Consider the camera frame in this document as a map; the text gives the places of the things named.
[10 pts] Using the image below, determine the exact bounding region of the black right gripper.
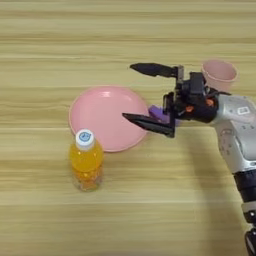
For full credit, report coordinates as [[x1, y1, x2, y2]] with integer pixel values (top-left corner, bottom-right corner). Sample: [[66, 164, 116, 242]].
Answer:
[[121, 62, 221, 139]]

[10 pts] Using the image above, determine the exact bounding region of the pink plastic plate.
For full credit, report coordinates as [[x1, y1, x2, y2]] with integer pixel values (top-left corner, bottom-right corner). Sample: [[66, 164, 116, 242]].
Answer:
[[68, 84, 150, 153]]

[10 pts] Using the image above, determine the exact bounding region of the pink plastic cup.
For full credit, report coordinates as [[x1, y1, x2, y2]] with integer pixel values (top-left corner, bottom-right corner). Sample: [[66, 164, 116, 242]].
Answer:
[[200, 59, 239, 93]]

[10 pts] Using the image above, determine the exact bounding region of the orange juice bottle white cap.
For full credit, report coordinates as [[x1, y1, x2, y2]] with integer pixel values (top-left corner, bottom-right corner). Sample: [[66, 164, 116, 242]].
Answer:
[[68, 128, 105, 193]]

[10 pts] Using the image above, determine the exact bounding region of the purple rectangular block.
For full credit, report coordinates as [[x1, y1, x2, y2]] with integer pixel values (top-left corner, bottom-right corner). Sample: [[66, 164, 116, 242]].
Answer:
[[148, 104, 181, 127]]

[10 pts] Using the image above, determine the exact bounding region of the small black box white label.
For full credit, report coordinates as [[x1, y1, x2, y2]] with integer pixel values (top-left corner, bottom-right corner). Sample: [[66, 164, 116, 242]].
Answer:
[[181, 71, 207, 101]]

